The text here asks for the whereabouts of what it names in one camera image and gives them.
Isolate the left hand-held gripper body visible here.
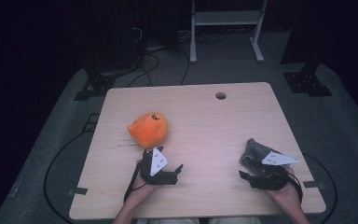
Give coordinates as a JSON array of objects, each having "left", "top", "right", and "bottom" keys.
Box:
[{"left": 139, "top": 147, "right": 179, "bottom": 187}]

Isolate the black stand base with struts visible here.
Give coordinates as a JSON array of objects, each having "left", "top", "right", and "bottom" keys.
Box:
[{"left": 73, "top": 69, "right": 117, "bottom": 102}]

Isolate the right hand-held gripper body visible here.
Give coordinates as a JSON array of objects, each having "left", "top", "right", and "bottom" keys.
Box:
[{"left": 249, "top": 150, "right": 301, "bottom": 191}]

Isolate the grey fuzzy cloth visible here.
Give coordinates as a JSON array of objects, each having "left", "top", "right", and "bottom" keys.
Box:
[{"left": 239, "top": 137, "right": 282, "bottom": 175}]

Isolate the person's left hand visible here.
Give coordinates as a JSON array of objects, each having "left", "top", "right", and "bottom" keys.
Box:
[{"left": 130, "top": 160, "right": 159, "bottom": 203}]

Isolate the hand-held gripper black cable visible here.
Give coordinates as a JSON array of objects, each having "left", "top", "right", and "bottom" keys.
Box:
[
  {"left": 123, "top": 161, "right": 147, "bottom": 203},
  {"left": 287, "top": 169, "right": 304, "bottom": 203}
]

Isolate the person's right hand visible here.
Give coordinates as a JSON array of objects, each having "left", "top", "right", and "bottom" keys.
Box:
[{"left": 265, "top": 166, "right": 302, "bottom": 205}]

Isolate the grey tape strip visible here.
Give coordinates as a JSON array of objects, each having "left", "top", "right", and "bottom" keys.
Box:
[
  {"left": 67, "top": 187, "right": 89, "bottom": 197},
  {"left": 302, "top": 180, "right": 326, "bottom": 191}
]

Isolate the white metal stand frame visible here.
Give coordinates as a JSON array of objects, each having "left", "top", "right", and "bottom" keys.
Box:
[{"left": 189, "top": 0, "right": 269, "bottom": 64}]

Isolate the orange plush toy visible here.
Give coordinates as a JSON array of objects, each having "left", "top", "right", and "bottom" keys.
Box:
[{"left": 127, "top": 112, "right": 170, "bottom": 149}]

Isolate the right hand-held gripper black cable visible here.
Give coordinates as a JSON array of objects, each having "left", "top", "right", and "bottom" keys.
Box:
[{"left": 287, "top": 169, "right": 304, "bottom": 203}]

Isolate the black stand base plate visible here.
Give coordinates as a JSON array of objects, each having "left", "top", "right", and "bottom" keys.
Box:
[{"left": 282, "top": 62, "right": 334, "bottom": 98}]

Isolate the black cable on carpet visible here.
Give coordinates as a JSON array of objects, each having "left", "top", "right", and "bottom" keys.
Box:
[
  {"left": 180, "top": 48, "right": 191, "bottom": 86},
  {"left": 127, "top": 51, "right": 161, "bottom": 89}
]

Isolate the left hand-held gripper black cable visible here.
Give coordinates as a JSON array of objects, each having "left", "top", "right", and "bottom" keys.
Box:
[{"left": 123, "top": 161, "right": 147, "bottom": 203}]

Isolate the black floor cable loop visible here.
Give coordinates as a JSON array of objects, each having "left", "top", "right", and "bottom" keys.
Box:
[
  {"left": 43, "top": 130, "right": 90, "bottom": 224},
  {"left": 302, "top": 152, "right": 338, "bottom": 224}
]

